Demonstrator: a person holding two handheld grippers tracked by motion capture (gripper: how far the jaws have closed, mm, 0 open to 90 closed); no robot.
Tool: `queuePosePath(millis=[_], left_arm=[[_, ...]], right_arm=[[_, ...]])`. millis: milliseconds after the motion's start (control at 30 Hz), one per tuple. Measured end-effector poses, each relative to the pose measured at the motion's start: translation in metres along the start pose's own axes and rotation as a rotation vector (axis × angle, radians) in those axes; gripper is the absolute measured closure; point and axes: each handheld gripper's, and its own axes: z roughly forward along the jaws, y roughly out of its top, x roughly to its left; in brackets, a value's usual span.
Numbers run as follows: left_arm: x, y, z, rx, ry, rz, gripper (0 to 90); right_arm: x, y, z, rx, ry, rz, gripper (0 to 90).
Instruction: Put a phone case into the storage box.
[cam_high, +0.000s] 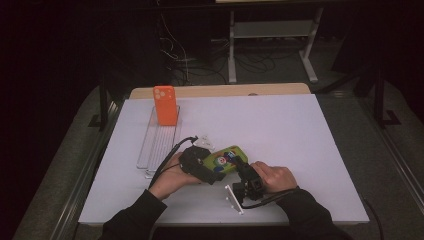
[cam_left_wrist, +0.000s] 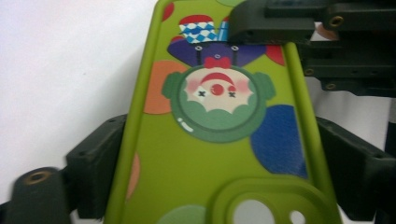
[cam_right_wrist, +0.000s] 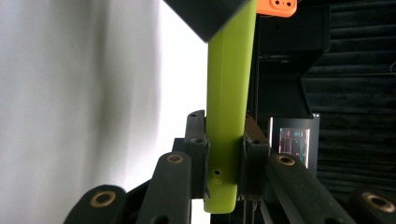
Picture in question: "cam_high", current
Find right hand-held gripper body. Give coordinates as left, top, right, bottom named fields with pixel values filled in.
left=224, top=166, right=268, bottom=216

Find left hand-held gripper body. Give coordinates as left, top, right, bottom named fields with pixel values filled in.
left=178, top=134, right=216, bottom=178

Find green cartoon clown phone case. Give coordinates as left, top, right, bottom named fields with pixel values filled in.
left=202, top=145, right=250, bottom=175

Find clear plastic slotted rack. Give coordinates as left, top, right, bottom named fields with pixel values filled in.
left=135, top=105, right=184, bottom=179

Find orange phone case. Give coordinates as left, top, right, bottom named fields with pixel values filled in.
left=152, top=85, right=179, bottom=127

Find person's right hand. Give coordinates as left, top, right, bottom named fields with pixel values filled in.
left=249, top=161, right=298, bottom=194

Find person's left hand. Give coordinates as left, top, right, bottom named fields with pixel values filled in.
left=148, top=152, right=204, bottom=201

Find black metal stand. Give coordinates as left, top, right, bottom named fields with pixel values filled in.
left=88, top=83, right=111, bottom=133
left=373, top=66, right=403, bottom=129

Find white metal stand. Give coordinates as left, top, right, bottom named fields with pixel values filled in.
left=227, top=6, right=325, bottom=84

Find left hand-held gripper black cable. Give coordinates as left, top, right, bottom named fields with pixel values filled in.
left=148, top=135, right=200, bottom=188

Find hand-held gripper black cable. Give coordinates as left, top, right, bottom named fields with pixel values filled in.
left=148, top=135, right=200, bottom=188
left=241, top=187, right=301, bottom=210

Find right hand-held gripper black cable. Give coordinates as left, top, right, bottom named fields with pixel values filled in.
left=241, top=187, right=301, bottom=210

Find tangle of floor cables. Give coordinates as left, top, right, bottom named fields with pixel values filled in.
left=156, top=13, right=301, bottom=86

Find metal frame rail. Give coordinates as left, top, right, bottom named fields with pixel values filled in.
left=49, top=99, right=123, bottom=240
left=361, top=99, right=424, bottom=208

